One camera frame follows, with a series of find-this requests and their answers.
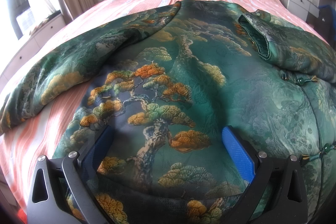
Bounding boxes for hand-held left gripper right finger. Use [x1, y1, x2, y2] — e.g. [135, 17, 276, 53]
[221, 126, 308, 224]

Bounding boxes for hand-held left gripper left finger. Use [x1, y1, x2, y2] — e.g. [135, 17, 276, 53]
[27, 126, 114, 224]

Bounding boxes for green printed padded jacket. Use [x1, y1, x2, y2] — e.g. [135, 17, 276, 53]
[0, 0, 336, 224]

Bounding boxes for orange fleece blanket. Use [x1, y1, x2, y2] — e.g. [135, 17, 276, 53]
[18, 210, 29, 224]

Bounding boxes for white window seat cabinet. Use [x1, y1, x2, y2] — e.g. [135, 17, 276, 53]
[0, 13, 72, 88]

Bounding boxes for striped cushion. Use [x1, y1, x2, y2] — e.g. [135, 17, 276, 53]
[29, 18, 51, 34]

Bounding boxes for black jacket on chair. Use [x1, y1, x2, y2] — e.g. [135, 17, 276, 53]
[318, 5, 336, 39]

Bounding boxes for window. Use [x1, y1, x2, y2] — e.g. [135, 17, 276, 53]
[0, 0, 34, 38]

